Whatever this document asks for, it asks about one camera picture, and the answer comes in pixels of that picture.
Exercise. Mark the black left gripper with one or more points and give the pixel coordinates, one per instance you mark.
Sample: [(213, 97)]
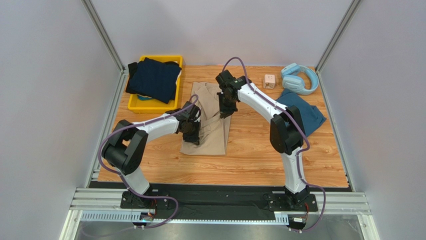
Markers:
[(194, 138)]

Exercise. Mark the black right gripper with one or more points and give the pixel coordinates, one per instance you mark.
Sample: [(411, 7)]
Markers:
[(226, 106)]

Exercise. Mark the beige t-shirt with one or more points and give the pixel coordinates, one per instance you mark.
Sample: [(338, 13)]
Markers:
[(214, 130)]

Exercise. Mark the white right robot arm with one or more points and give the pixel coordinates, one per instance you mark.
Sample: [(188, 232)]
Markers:
[(286, 132)]

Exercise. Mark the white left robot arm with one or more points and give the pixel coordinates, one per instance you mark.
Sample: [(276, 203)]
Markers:
[(124, 148)]

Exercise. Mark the small pink cube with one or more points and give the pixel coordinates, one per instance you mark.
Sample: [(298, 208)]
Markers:
[(269, 81)]

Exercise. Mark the yellow plastic bin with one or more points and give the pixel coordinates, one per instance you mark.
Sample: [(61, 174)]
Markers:
[(140, 104)]

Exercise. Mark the navy blue t-shirt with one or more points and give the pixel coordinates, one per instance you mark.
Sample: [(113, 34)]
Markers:
[(153, 79)]

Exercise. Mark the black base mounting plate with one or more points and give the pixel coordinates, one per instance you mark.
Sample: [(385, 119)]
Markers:
[(217, 202)]

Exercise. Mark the light blue headphones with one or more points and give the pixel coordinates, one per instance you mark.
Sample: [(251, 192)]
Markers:
[(292, 82)]

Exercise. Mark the teal folded t-shirt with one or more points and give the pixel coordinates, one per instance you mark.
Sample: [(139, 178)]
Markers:
[(311, 116)]

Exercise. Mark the left aluminium corner post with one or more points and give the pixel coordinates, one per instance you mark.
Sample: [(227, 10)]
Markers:
[(96, 20)]

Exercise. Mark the aluminium corner post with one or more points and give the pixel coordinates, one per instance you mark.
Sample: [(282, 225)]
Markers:
[(96, 20), (343, 24)]

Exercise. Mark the right aluminium corner post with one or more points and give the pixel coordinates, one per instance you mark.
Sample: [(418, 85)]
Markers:
[(343, 24)]

